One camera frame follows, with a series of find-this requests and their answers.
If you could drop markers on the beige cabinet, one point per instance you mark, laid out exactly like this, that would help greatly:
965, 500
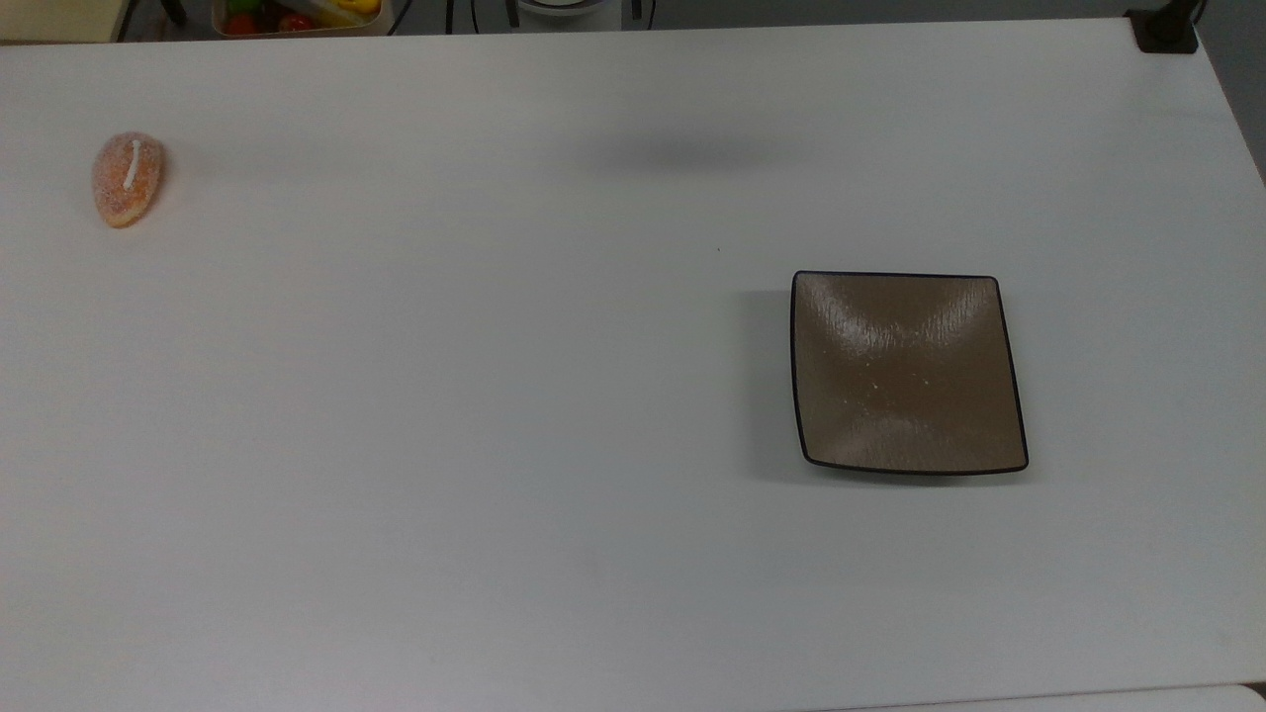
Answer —
54, 18

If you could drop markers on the black table clamp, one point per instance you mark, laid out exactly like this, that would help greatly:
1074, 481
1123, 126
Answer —
1164, 30

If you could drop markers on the sugared orange bread roll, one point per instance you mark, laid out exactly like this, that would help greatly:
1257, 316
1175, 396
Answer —
127, 183

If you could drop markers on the beige box of toy food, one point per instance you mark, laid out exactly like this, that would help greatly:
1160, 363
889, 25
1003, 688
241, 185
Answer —
297, 30

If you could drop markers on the square brown ceramic plate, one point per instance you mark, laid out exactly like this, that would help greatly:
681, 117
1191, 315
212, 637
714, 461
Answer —
905, 381

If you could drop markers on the yellow toy fruit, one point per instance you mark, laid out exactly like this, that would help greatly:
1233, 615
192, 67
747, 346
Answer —
356, 6

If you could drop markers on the red toy tomato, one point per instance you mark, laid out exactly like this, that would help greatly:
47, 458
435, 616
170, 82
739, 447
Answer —
295, 22

